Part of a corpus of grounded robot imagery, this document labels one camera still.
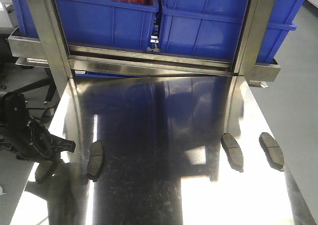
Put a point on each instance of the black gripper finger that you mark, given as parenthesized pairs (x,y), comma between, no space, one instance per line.
(51,169)
(58,144)

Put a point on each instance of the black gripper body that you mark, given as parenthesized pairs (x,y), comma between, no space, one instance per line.
(20,133)

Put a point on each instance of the brake pad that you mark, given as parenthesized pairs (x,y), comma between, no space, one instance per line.
(44,171)
(272,150)
(96,160)
(233,152)

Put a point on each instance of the far left blue bin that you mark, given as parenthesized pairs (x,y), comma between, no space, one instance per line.
(24,19)

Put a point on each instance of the left blue plastic bin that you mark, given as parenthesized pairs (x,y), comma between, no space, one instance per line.
(108,22)

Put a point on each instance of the blue plastic bin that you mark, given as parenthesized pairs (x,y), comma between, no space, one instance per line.
(211,28)
(108,22)

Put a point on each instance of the right blue plastic bin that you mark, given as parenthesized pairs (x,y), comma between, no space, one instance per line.
(211,28)

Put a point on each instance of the stainless steel rack frame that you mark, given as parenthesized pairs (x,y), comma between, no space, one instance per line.
(51,50)

